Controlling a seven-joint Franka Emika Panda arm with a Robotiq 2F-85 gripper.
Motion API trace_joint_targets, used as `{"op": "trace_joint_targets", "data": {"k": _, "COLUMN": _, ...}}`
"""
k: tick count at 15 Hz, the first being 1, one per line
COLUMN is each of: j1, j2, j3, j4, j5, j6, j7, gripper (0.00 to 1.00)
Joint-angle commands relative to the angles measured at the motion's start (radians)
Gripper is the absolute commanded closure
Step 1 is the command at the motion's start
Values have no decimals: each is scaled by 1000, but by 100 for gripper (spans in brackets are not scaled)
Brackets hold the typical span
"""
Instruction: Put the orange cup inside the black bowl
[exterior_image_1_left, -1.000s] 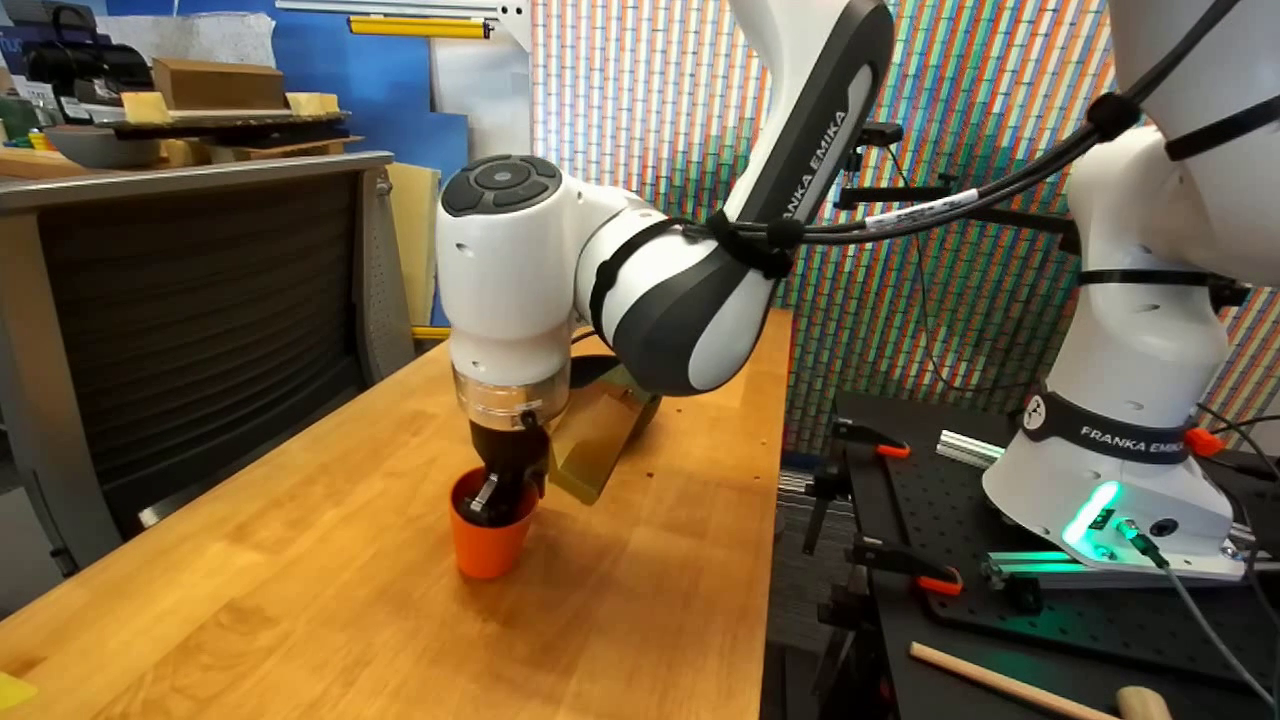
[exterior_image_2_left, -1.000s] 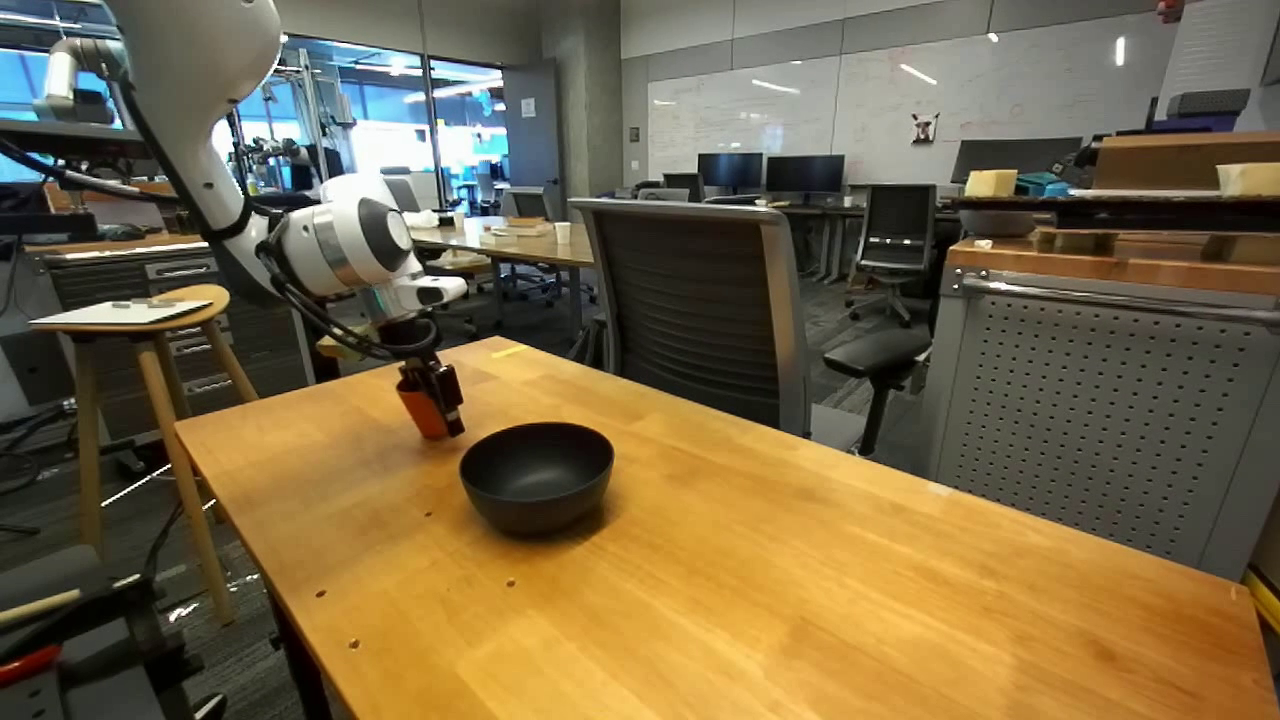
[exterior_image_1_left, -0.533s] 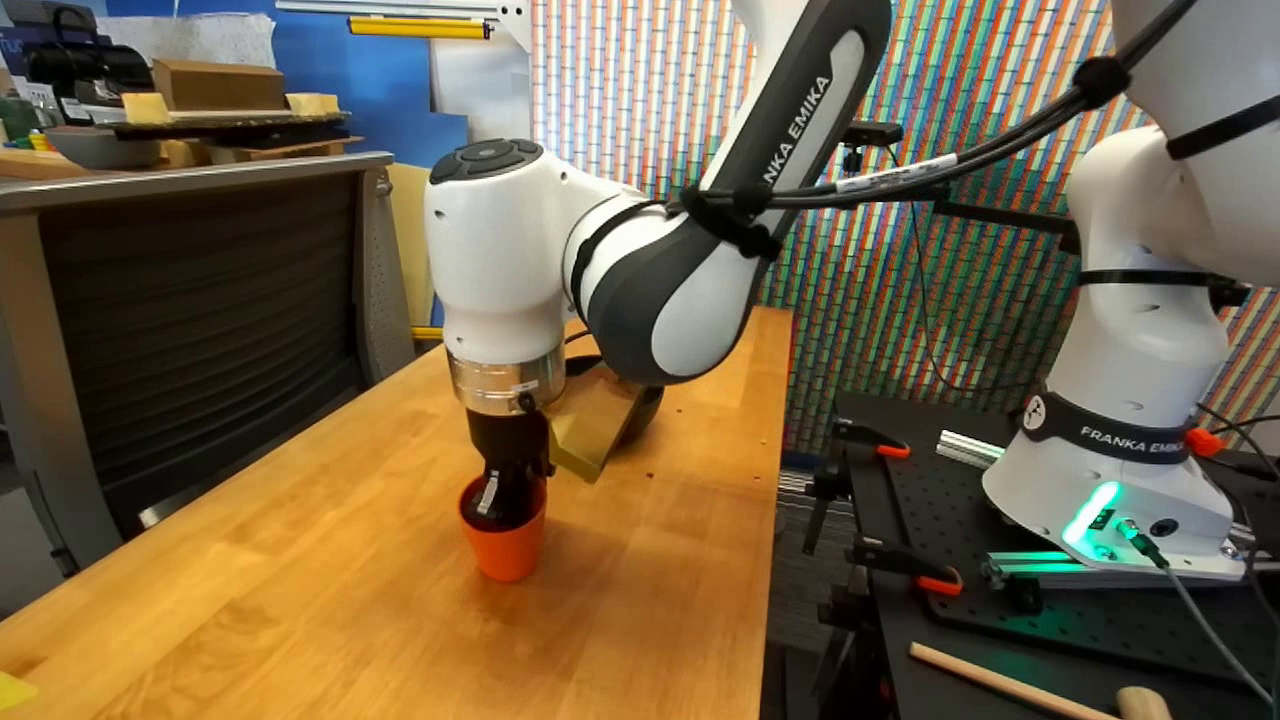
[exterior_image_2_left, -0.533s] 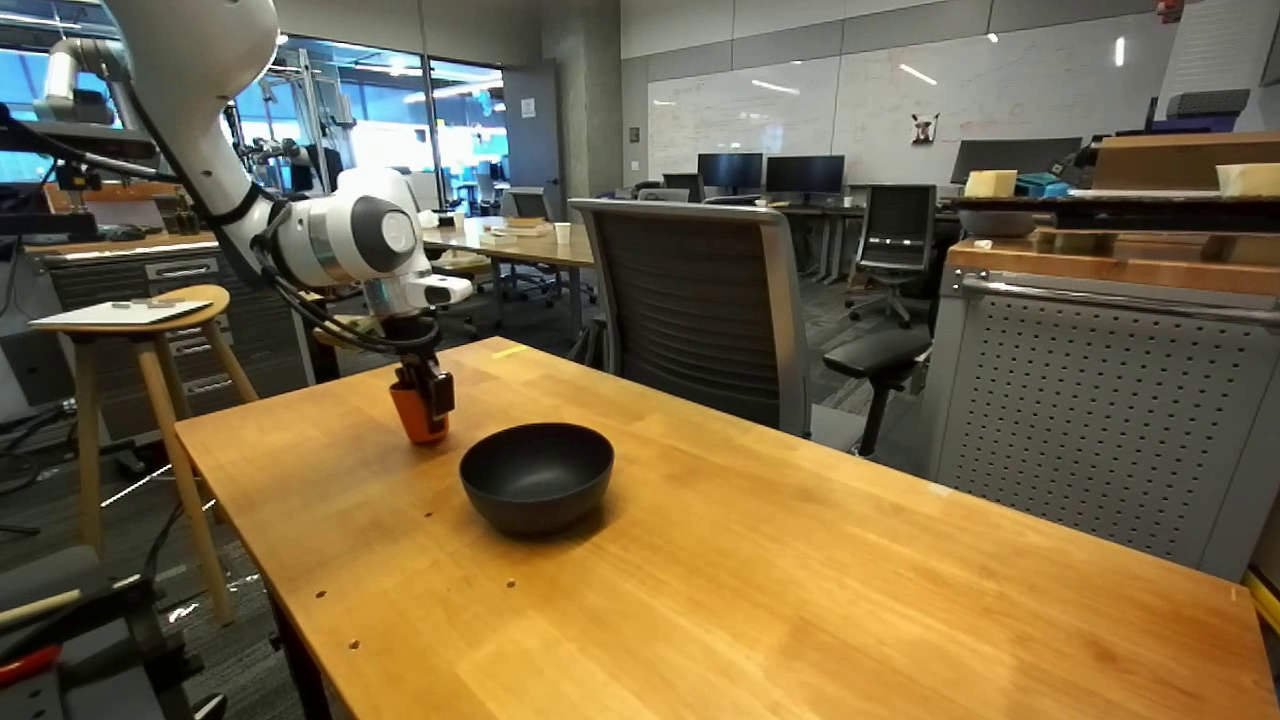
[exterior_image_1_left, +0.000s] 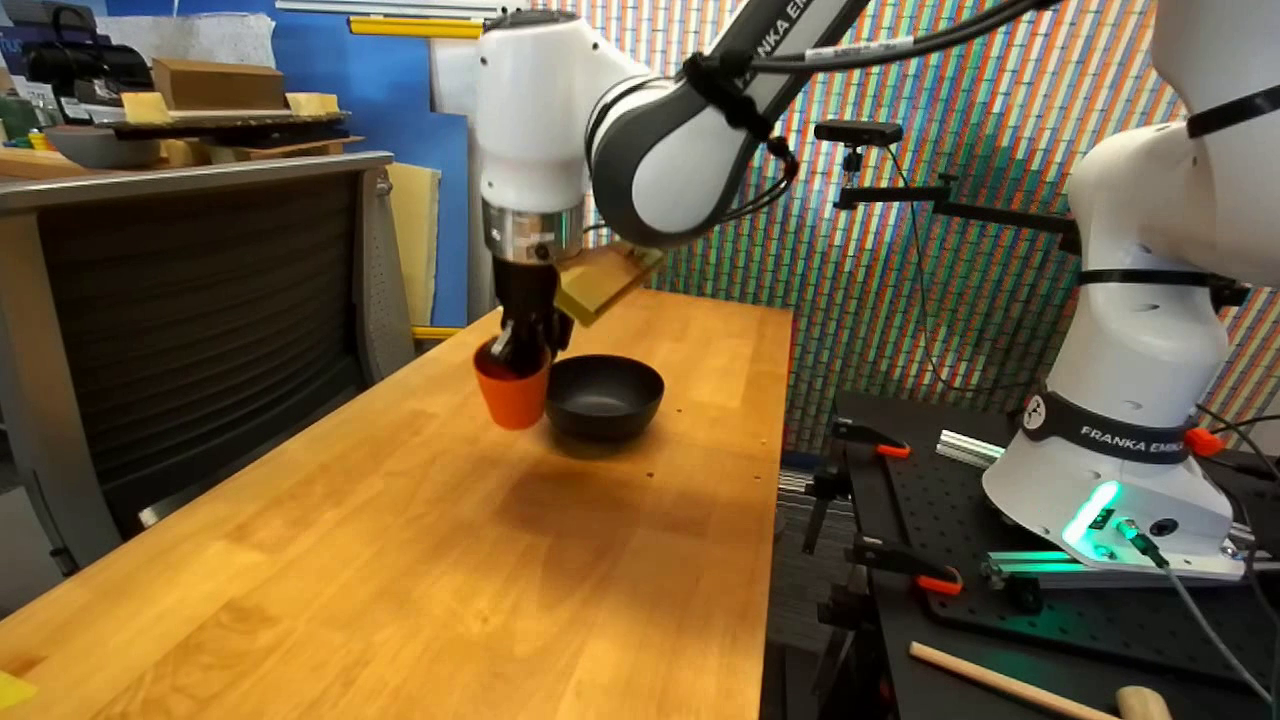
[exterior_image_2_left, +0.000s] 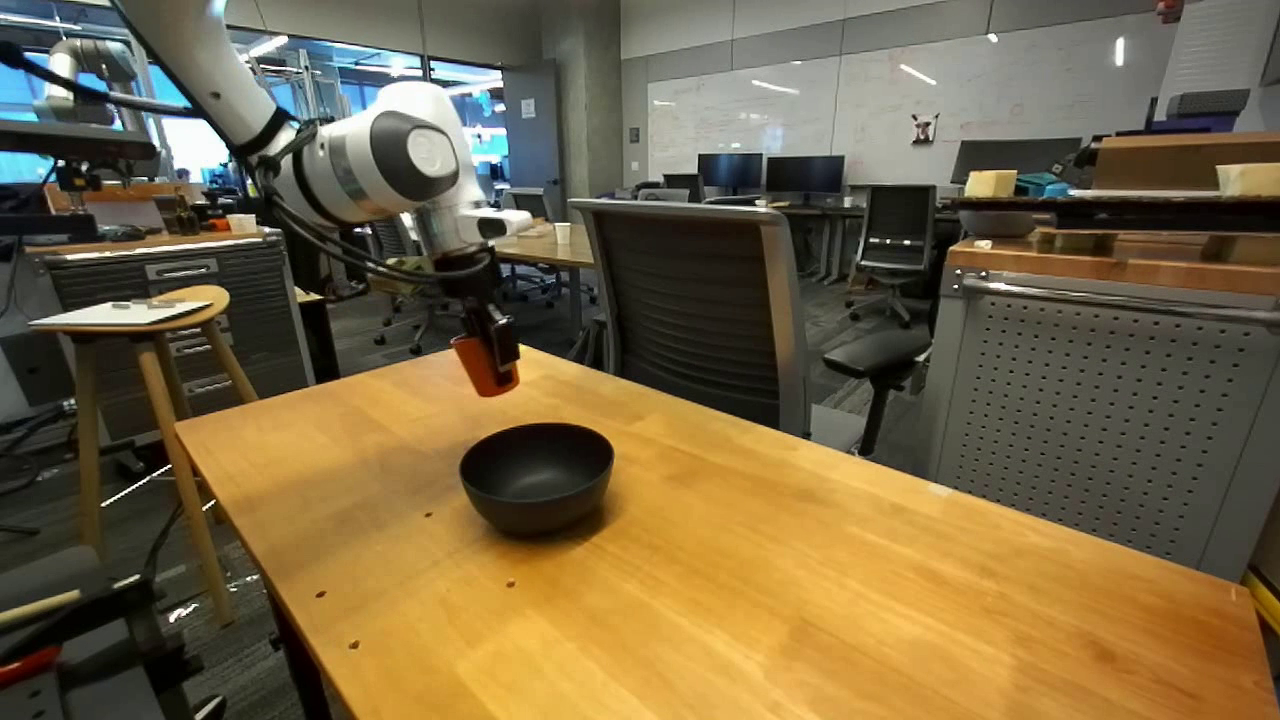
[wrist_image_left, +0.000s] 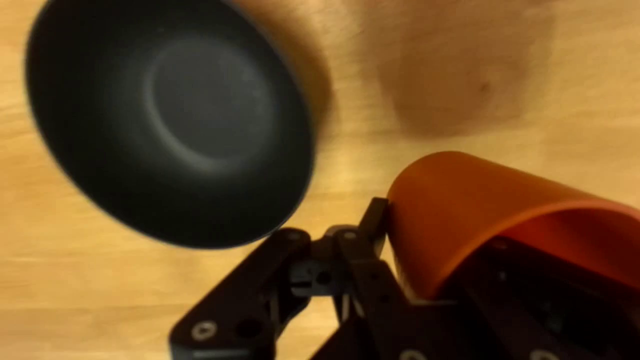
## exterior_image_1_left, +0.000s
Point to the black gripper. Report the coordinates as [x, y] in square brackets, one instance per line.
[527, 290]

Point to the orange cup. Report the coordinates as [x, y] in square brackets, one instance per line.
[513, 403]

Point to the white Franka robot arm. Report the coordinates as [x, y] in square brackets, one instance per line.
[545, 104]

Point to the black bowl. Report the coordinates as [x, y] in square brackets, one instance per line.
[606, 416]

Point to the upright yellow foam panel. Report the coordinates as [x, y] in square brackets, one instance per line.
[413, 242]

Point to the cardboard boxes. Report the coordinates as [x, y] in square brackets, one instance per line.
[314, 104]

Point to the grey mesh office chair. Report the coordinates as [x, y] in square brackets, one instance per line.
[202, 335]

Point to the yellow bar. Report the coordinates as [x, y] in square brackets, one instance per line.
[419, 24]

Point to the wooden box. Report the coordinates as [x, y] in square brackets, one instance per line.
[223, 84]

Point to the silver aluminium bar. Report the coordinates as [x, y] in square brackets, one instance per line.
[968, 451]

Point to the black perforated mounting board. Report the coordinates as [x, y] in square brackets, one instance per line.
[954, 514]

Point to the white paper sheet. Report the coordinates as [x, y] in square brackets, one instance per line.
[185, 41]

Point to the wooden mallet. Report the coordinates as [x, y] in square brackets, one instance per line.
[1000, 674]

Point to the black stereo camera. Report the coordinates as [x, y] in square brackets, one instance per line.
[860, 135]

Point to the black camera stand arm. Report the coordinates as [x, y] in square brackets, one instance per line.
[933, 202]

